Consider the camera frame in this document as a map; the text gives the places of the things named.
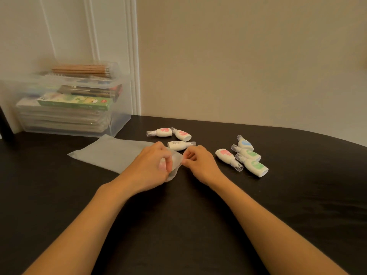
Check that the person's right hand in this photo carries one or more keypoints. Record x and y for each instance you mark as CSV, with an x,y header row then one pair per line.
x,y
202,166

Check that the person's left hand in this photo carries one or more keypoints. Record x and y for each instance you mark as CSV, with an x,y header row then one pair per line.
x,y
149,171

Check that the white pink correction tape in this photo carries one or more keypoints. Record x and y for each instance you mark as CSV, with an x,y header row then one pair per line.
x,y
162,165
162,132
226,156
183,135

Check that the white printed correction tape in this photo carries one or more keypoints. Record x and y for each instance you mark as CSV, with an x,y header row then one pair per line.
x,y
179,146

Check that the translucent plastic sheet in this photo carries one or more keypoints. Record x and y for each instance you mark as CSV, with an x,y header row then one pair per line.
x,y
109,154

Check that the white green correction tape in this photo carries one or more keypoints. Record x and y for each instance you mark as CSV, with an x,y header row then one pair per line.
x,y
256,167
249,154

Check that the white blue correction tape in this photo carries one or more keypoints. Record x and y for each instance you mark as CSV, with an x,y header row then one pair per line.
x,y
246,144

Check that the clear plastic storage bin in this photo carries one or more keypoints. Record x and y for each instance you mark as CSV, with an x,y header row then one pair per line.
x,y
123,120

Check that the black gold pen box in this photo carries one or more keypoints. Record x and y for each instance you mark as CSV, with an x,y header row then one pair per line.
x,y
86,92

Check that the green pencil box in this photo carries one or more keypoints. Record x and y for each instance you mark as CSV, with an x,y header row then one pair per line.
x,y
74,101

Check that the bundle of wooden pencils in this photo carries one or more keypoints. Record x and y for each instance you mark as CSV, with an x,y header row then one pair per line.
x,y
80,70

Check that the person's right forearm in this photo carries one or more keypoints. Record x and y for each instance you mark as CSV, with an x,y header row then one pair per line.
x,y
278,229

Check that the person's left forearm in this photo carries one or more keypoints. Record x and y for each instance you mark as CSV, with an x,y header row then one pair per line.
x,y
80,231

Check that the black framed panel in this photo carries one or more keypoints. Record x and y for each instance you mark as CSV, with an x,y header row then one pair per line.
x,y
5,123

